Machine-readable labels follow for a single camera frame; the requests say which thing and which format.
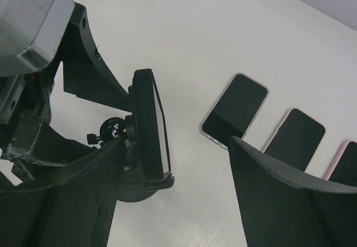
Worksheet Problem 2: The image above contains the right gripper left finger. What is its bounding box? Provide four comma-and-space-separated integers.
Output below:
1, 140, 126, 246

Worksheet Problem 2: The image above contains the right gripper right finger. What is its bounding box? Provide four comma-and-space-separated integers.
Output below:
229, 137, 356, 246

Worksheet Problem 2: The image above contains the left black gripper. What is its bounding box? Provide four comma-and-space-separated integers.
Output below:
0, 3, 132, 186

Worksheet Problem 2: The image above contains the black round base clamp stand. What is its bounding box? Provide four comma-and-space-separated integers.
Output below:
86, 115, 155, 202

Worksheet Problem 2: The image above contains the phone with cream case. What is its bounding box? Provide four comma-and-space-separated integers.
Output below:
263, 108, 326, 171

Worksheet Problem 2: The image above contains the phone with pink case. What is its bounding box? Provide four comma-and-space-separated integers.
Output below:
324, 141, 356, 187

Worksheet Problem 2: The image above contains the phone with clear blue case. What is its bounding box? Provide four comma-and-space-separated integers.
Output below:
200, 73, 269, 150

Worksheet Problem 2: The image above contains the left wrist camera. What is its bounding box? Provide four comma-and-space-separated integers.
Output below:
1, 0, 75, 77

